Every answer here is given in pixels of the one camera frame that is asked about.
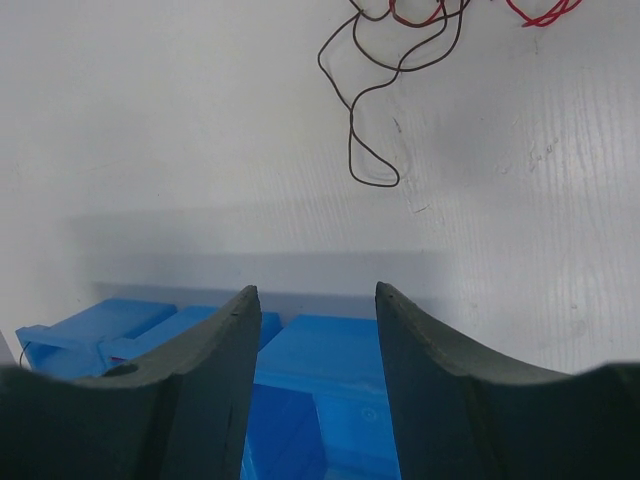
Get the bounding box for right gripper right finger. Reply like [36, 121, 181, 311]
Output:
[375, 283, 639, 479]

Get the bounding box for red and black wires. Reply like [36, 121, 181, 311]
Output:
[316, 0, 586, 188]

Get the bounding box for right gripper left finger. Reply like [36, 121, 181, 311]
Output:
[1, 285, 262, 479]

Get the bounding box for blue three-compartment bin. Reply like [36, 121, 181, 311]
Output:
[16, 299, 400, 479]

